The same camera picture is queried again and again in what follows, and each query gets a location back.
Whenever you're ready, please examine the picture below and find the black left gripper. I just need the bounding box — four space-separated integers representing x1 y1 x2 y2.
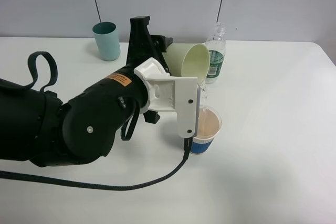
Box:
102 16 174 124

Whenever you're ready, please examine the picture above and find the pale green plastic cup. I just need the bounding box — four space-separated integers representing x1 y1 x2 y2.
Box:
163 43 210 85

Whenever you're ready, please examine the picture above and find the clear bottle with green label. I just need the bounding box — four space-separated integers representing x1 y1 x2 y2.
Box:
205 22 226 84

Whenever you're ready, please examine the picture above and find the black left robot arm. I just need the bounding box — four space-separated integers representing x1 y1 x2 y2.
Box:
1 16 173 167

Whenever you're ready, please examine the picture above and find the teal plastic cup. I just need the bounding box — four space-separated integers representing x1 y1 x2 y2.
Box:
92 22 120 61

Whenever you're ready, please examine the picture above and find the cup with blue sleeve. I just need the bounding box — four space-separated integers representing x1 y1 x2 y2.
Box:
190 106 222 154

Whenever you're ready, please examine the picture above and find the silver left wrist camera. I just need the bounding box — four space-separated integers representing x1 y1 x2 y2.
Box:
134 58 200 138

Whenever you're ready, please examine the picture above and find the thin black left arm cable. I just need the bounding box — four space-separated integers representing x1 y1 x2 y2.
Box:
27 51 59 94

